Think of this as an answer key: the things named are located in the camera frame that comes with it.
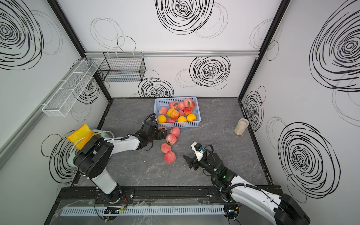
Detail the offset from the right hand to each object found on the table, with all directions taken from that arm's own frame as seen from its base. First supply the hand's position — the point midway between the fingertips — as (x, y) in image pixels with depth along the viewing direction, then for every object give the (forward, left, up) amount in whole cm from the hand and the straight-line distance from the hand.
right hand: (188, 153), depth 77 cm
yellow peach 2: (+27, +19, -5) cm, 33 cm away
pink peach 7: (+6, +14, -7) cm, 17 cm away
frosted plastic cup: (+20, -35, -3) cm, 41 cm away
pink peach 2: (+38, 0, 0) cm, 38 cm away
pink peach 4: (+26, +13, -6) cm, 30 cm away
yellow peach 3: (+27, +5, -5) cm, 28 cm away
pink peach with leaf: (+15, +17, +2) cm, 23 cm away
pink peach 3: (+35, +19, -6) cm, 40 cm away
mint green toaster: (+8, +50, +5) cm, 51 cm away
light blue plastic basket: (+32, +8, -3) cm, 33 cm away
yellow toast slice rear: (+3, +57, +10) cm, 58 cm away
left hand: (+18, +18, -7) cm, 26 cm away
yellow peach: (+34, +14, -6) cm, 37 cm away
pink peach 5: (+18, +8, -7) cm, 21 cm away
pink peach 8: (-1, +11, -6) cm, 12 cm away
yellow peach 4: (+30, -2, -7) cm, 31 cm away
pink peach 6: (+12, +11, -6) cm, 17 cm away
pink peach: (+40, +6, -6) cm, 41 cm away
